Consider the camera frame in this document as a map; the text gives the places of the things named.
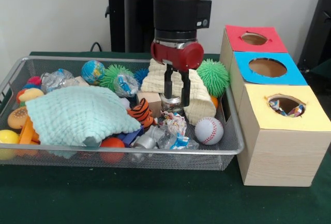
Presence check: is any black looped cable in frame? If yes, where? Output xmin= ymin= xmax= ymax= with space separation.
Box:
xmin=89 ymin=41 xmax=104 ymax=53

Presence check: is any crushed clear water bottle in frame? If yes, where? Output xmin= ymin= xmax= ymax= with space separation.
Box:
xmin=157 ymin=127 xmax=200 ymax=150

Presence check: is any shallow mesh bin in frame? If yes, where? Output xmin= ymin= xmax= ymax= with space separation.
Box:
xmin=0 ymin=55 xmax=245 ymax=171

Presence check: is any pale yellow waffle cloth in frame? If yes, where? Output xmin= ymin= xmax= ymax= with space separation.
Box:
xmin=141 ymin=58 xmax=217 ymax=126

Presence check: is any small colourful patterned cloth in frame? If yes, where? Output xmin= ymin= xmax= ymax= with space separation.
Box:
xmin=161 ymin=112 xmax=187 ymax=137

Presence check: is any red ball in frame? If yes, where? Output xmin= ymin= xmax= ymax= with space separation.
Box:
xmin=99 ymin=137 xmax=125 ymax=163

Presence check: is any orange tiger plush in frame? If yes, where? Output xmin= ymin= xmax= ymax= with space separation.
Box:
xmin=126 ymin=98 xmax=158 ymax=129

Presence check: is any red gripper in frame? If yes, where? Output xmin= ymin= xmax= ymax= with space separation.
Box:
xmin=151 ymin=41 xmax=204 ymax=108

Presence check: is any dark green table cloth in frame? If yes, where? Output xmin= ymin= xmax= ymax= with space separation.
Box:
xmin=0 ymin=51 xmax=331 ymax=224
xmin=309 ymin=59 xmax=331 ymax=95

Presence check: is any white baseball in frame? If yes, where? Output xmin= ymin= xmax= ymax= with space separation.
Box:
xmin=194 ymin=117 xmax=224 ymax=146

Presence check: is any wooden box with three holes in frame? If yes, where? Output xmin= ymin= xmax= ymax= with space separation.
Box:
xmin=219 ymin=24 xmax=331 ymax=187

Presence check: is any green spiky rubber ball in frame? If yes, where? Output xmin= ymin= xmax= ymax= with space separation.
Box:
xmin=99 ymin=64 xmax=134 ymax=90
xmin=197 ymin=58 xmax=230 ymax=97

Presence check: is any mint green waffle cloth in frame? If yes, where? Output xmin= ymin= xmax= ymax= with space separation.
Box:
xmin=25 ymin=85 xmax=142 ymax=147

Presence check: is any globe print ball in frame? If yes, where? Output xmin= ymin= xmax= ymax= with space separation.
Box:
xmin=81 ymin=60 xmax=106 ymax=85

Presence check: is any colourful polka dot cloth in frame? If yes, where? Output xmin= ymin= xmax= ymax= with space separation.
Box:
xmin=268 ymin=99 xmax=306 ymax=117

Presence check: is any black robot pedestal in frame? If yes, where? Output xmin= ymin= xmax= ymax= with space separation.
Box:
xmin=99 ymin=0 xmax=209 ymax=53

